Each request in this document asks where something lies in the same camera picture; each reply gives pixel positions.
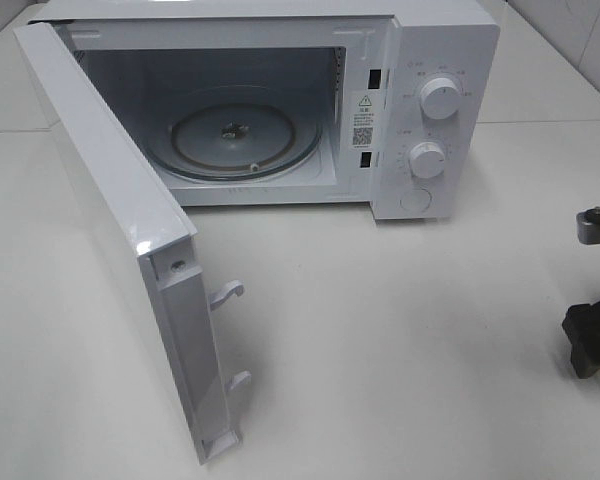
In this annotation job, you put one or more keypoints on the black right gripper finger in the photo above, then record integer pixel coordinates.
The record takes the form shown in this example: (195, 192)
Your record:
(582, 327)
(588, 226)

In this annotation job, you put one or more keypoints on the round white door button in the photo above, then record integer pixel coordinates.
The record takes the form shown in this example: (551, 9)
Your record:
(416, 201)

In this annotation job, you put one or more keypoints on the white microwave door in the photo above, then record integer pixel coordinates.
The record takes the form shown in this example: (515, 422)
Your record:
(143, 236)

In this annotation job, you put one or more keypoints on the white lower microwave knob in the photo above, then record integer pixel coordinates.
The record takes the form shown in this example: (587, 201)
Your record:
(427, 160)

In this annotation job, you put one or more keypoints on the white microwave knob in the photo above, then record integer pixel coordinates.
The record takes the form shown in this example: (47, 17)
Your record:
(427, 160)
(440, 97)

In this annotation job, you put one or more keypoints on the white upper microwave knob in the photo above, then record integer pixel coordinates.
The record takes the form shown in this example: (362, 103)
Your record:
(440, 97)

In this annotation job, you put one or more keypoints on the white microwave oven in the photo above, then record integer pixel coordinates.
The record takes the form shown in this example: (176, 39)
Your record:
(156, 61)

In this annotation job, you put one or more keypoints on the white warning label sticker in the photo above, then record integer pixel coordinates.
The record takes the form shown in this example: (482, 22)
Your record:
(365, 112)

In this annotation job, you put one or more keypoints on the glass microwave turntable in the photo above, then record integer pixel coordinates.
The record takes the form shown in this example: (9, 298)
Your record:
(237, 141)

